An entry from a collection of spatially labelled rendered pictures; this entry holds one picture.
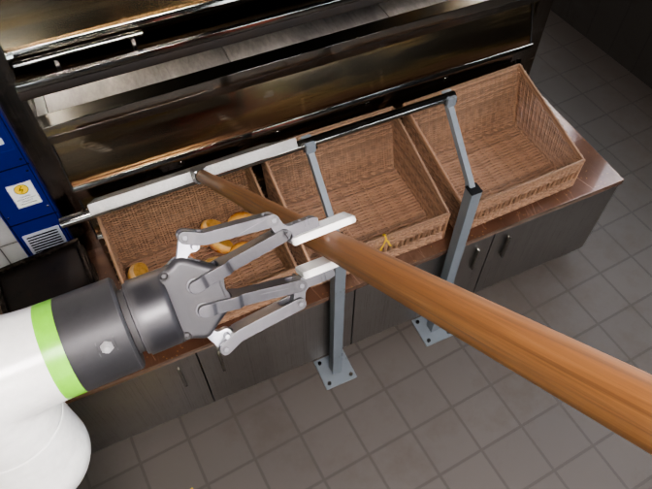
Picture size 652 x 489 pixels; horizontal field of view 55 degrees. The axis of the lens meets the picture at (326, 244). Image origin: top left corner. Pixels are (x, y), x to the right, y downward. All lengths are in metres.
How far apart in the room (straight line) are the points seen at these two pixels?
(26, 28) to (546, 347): 1.65
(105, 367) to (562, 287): 2.68
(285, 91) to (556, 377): 1.95
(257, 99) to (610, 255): 1.92
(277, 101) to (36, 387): 1.73
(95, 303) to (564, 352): 0.40
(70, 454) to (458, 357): 2.25
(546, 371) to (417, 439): 2.31
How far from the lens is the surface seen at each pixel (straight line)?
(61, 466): 0.69
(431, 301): 0.42
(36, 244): 2.34
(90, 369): 0.58
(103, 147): 2.13
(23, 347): 0.58
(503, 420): 2.72
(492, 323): 0.36
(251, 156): 1.64
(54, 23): 1.83
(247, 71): 2.08
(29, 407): 0.60
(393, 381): 2.70
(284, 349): 2.42
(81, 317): 0.58
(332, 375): 2.69
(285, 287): 0.62
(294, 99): 2.22
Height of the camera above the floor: 2.47
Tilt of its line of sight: 55 degrees down
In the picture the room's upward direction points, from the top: straight up
